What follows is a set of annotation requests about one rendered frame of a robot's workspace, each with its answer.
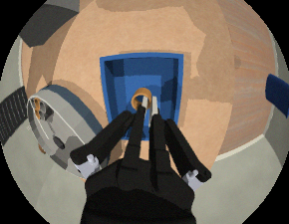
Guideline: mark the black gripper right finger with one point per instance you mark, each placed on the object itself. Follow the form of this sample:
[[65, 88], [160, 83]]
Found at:
[[191, 170]]

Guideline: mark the blue shallow tray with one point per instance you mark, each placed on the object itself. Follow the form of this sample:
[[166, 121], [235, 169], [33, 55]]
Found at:
[[151, 70]]

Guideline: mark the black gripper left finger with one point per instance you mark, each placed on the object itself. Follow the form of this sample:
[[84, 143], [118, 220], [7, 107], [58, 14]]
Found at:
[[88, 157]]

